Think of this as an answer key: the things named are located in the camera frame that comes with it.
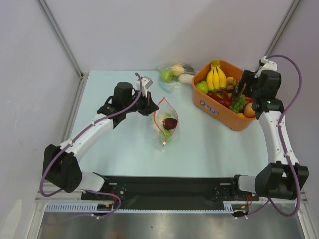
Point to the aluminium frame post right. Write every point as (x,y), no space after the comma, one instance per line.
(282,26)

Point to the blue zip clear bag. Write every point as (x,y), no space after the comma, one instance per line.
(170,87)

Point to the brown longan bunch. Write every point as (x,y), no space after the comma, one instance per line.
(231,83)

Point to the aluminium frame post left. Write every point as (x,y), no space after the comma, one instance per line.
(44,7)

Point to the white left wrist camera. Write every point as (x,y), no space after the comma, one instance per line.
(143,83)

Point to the red zip clear bag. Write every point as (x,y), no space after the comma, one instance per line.
(161,136)

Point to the white cable duct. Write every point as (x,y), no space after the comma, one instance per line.
(68,207)

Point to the dark purple fake fruit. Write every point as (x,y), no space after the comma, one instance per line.
(170,123)

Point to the peach fake fruit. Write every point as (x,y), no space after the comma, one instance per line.
(248,111)

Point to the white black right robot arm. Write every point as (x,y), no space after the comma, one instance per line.
(283,177)

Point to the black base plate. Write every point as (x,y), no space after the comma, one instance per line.
(175,191)

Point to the green fake apple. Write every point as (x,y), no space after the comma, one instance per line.
(166,75)

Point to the green apple in tub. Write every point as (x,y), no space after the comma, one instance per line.
(203,87)

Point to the yellow banana bunch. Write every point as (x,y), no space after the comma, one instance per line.
(216,78)

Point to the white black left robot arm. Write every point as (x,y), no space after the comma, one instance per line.
(61,163)

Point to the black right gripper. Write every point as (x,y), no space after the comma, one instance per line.
(246,81)

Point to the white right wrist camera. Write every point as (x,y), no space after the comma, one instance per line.
(266,64)

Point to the green grape bunch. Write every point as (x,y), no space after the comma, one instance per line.
(239,104)

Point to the yellow fake fruit in bag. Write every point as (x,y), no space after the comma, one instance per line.
(178,69)

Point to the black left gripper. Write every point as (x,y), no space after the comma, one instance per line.
(149,106)

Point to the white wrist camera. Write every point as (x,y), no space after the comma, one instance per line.
(143,83)
(266,64)

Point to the white fake egg in bag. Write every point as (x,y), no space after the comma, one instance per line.
(185,78)

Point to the orange plastic tub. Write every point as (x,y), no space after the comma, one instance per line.
(215,109)

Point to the aluminium frame post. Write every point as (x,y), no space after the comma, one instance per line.
(282,26)
(44,7)

